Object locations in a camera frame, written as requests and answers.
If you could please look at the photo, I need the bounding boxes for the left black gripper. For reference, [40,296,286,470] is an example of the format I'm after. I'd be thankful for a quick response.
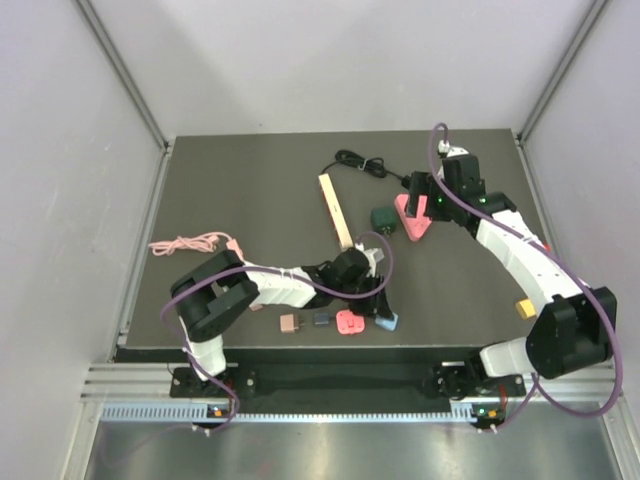
[335,272,393,322]

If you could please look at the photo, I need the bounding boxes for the blue plug adapter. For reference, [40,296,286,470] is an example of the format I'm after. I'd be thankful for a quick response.
[375,313,399,332]

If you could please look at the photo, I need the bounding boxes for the small pink usb plug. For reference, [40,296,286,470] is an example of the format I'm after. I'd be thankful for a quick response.
[335,310,366,335]

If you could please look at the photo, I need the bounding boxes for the pink triangular socket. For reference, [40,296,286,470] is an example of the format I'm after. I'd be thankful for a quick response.
[394,194,432,242]

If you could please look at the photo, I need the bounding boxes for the black power cable with plug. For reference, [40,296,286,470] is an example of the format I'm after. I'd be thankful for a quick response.
[319,148,412,189]

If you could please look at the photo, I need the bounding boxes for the dark green cube socket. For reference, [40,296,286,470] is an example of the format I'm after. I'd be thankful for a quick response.
[370,205,398,235]

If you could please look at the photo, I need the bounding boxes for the small purple grey plug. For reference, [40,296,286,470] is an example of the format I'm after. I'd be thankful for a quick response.
[313,312,332,327]

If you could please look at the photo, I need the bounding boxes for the beige power strip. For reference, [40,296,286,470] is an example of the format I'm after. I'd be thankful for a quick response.
[318,173,354,251]

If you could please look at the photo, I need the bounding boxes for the small pink plug adapter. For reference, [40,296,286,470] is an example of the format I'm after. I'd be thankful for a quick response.
[279,313,306,334]

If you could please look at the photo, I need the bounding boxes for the yellow orange plug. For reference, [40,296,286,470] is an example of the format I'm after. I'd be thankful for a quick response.
[515,299,536,320]

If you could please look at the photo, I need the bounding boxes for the pink usb cable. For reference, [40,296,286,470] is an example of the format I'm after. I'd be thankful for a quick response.
[148,230,241,258]

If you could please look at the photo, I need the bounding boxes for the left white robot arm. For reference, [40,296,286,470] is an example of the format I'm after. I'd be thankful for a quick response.
[168,245,398,397]

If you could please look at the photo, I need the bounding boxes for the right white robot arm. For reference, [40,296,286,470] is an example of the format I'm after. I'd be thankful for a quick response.
[404,140,617,396]

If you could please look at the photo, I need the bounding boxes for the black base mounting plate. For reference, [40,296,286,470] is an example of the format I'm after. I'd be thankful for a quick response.
[169,346,506,401]

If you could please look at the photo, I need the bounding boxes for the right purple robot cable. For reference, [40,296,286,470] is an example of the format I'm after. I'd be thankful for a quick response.
[430,122,625,434]

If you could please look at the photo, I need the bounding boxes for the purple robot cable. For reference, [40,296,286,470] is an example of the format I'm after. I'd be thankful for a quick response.
[430,122,625,434]
[159,230,394,436]

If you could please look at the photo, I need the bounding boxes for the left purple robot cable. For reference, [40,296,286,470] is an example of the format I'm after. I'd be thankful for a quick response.
[159,230,394,436]

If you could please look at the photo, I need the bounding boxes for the right aluminium frame post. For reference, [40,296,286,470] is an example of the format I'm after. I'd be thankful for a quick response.
[515,0,610,147]

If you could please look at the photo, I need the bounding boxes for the aluminium frame post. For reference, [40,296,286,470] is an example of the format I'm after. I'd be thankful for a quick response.
[72,0,170,151]
[515,0,610,147]

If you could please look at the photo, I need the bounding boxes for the grey slotted cable duct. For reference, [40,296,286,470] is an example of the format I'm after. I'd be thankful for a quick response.
[101,403,498,423]

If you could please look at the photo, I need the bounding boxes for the left aluminium frame post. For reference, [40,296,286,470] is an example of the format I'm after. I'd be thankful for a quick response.
[72,0,170,151]

